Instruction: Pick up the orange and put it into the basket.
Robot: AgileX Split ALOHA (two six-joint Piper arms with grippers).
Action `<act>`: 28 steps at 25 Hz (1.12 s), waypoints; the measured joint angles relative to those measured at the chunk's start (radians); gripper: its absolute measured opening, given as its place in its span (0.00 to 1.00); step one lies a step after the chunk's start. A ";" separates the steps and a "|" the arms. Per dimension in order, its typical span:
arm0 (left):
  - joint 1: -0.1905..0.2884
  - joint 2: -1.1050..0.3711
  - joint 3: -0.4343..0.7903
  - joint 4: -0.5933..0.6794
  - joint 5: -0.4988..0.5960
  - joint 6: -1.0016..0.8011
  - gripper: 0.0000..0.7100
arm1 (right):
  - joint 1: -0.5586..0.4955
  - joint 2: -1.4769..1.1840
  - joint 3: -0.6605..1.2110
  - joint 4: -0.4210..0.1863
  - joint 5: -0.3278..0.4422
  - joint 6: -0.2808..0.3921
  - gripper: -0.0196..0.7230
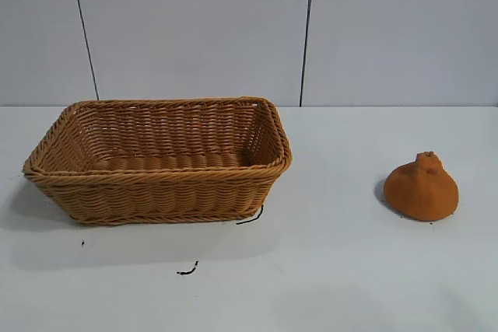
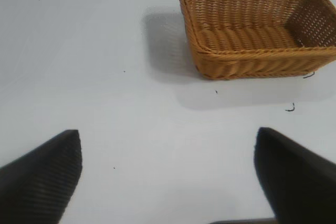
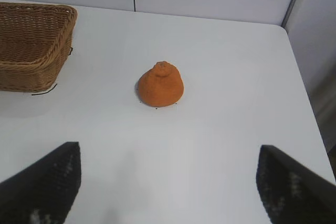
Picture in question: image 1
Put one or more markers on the orange fruit with knobbed top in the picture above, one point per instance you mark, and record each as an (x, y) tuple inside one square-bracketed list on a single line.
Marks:
[(420, 192)]

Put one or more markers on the brown woven wicker basket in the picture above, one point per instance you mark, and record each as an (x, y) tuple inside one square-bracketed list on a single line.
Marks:
[(155, 188)]

